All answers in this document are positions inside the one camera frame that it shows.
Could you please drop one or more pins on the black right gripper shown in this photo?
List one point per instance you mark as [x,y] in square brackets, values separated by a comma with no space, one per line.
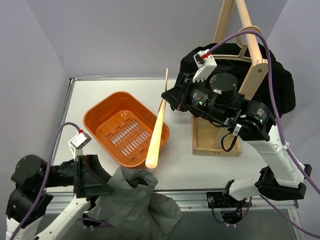
[182,92]

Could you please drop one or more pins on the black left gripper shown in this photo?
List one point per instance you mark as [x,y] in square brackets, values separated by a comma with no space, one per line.
[78,176]

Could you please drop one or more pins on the grey pleated skirt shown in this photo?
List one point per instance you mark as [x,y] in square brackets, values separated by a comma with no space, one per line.
[134,210]

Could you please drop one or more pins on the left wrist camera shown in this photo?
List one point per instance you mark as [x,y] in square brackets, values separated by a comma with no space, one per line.
[76,144]

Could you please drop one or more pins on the wooden hanger of black skirt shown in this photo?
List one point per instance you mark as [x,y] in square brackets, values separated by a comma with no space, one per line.
[249,51]

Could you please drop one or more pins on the orange plastic basket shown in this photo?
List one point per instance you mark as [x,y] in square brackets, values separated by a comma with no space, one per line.
[123,126]

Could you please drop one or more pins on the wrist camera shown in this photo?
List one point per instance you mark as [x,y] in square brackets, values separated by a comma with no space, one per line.
[76,144]
[205,63]

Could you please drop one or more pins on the wooden hanger of grey skirt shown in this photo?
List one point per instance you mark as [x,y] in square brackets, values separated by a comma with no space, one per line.
[152,156]

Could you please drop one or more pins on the wooden clothes rack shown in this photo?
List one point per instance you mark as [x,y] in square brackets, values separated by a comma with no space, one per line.
[206,138]

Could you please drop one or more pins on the aluminium rail table edge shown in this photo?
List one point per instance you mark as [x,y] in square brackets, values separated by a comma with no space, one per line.
[181,175]

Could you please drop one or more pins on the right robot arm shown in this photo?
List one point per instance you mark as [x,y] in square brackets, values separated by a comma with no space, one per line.
[218,102]

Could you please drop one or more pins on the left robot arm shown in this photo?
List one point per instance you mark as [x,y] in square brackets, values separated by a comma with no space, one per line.
[28,203]

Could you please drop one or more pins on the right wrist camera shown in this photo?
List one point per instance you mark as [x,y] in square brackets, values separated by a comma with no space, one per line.
[205,63]

